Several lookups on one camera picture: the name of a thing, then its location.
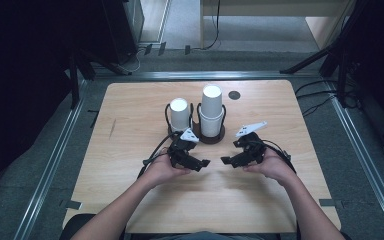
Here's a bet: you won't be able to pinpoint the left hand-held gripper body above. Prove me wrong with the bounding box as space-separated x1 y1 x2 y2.
167 128 200 168

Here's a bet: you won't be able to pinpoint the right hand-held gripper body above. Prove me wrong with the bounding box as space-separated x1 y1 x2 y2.
233 121 268 166

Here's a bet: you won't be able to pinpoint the black wire cup holder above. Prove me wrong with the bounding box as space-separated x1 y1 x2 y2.
164 102 196 141
193 102 228 145

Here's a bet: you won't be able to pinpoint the white paper cup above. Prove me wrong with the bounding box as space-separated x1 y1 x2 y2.
198 109 225 138
169 97 192 133
201 84 224 118

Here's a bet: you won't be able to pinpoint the person's left hand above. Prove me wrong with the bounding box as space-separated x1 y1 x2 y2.
143 151 193 188

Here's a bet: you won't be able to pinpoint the person's right hand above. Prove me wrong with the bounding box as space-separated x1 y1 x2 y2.
243 147 298 187

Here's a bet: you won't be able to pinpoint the grey tape strip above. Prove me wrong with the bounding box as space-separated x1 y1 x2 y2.
59 198 83 211
318 198 345 209

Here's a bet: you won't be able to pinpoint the black tripod stand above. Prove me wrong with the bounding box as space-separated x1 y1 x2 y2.
279 0 361 108
67 49 134 110

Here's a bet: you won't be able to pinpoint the black cabinet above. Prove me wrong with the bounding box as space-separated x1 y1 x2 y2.
100 0 145 65

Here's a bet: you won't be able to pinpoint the light wooden furniture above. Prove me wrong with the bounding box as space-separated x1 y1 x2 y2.
199 0 353 51

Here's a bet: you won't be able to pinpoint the dark curtain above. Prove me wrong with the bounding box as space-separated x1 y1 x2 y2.
0 0 81 231

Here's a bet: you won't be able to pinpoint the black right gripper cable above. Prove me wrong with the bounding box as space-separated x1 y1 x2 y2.
263 138 298 175

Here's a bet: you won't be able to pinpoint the metal floor rail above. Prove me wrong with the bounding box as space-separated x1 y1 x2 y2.
91 70 329 82
12 79 89 240
323 79 384 240

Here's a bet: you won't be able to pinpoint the black floor cables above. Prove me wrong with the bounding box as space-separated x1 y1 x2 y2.
294 78 363 118

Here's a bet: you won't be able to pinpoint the white floor cable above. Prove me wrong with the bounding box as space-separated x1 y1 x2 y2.
117 46 148 76

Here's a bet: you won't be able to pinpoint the black hanging cable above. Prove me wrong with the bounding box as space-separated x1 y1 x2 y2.
201 0 222 52

